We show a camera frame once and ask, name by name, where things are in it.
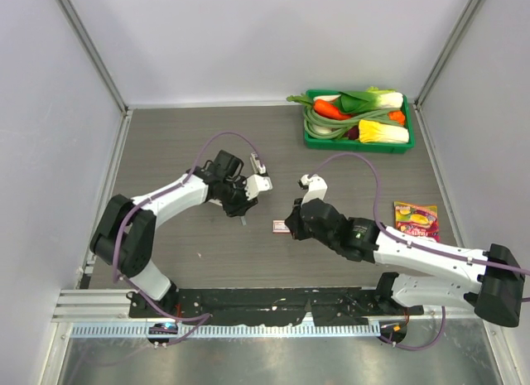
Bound green long beans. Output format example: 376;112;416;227
303;108;399;140

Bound white slotted cable duct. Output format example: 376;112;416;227
70;320;380;340

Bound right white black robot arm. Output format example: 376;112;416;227
285;199;525;328

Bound white green bok choy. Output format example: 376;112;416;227
335;87;404;113

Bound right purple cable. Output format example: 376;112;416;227
300;152;530;350

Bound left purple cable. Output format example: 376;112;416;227
112;131;260;347

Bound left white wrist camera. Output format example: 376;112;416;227
244;174;272;200

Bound aluminium front rail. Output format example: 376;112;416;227
51;285;506;323

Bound orange candy bag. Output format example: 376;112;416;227
393;201;440;243

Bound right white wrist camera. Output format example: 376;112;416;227
299;174;328;205

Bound small orange carrot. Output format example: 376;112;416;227
388;110;407;127

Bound purple cable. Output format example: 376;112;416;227
112;131;260;347
300;152;530;350

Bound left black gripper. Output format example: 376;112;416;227
220;176;258;218

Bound yellow napa cabbage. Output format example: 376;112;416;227
359;120;410;144

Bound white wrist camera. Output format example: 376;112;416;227
244;174;272;200
299;174;328;205

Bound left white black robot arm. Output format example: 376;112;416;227
89;150;272;318

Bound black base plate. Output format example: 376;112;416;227
128;286;424;326

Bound green plastic tray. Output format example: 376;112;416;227
287;89;416;153

